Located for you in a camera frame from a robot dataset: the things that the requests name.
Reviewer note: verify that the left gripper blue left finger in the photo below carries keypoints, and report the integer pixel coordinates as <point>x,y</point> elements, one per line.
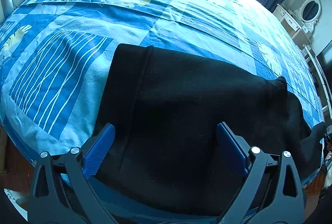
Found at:
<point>81,164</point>

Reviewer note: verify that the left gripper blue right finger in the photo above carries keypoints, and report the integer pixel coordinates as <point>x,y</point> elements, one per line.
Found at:
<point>249,163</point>

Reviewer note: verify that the black pants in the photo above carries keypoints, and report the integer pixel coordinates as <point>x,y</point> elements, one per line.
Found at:
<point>165,106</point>

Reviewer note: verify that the white TV cabinet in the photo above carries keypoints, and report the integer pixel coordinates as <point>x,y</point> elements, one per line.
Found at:
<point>323,90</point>

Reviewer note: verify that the blue patterned bedspread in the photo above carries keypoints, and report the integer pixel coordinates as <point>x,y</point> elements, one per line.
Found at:
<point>55,60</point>

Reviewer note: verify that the white dressing table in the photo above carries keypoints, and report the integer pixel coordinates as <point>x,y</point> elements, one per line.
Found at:
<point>297,30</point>

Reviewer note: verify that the oval white-framed mirror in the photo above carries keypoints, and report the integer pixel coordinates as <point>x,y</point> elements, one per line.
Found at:
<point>309,13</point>

